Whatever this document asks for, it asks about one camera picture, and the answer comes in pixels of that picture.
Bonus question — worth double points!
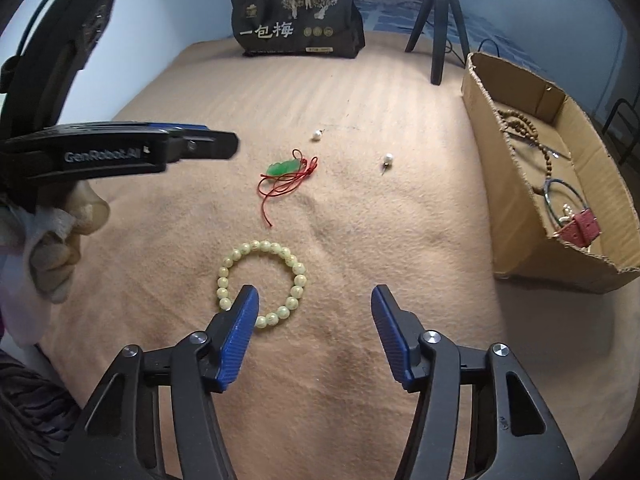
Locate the black tripod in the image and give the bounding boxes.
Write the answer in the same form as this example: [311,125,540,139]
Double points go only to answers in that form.
[405,0,470,86]

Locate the gloved left hand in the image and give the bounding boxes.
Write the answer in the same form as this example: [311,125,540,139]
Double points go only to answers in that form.
[1,181,111,346]

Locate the cardboard box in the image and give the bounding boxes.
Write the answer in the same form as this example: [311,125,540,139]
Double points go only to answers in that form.
[462,52,639,294]

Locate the blue patterned bed sheet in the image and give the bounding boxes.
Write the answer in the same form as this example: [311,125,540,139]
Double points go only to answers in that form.
[355,0,546,75]

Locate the brown wooden bead necklace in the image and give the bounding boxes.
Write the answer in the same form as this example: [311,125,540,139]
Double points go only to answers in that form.
[496,107,557,196]

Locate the black snack bag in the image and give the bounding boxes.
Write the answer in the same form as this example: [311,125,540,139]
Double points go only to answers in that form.
[231,0,366,58]

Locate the black light cable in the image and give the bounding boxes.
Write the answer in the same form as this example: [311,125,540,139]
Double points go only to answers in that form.
[441,37,507,68]

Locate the pale green bead bracelet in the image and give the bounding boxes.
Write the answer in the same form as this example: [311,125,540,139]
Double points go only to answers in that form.
[214,239,307,332]

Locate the black metal rack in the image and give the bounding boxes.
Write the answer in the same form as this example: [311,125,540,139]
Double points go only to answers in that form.
[602,98,639,167]

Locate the green jade pendant red cord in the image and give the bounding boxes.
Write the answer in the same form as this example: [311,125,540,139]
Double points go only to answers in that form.
[257,147,320,228]

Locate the dark blue bangle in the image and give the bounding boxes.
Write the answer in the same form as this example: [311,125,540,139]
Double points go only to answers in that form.
[542,178,589,231]

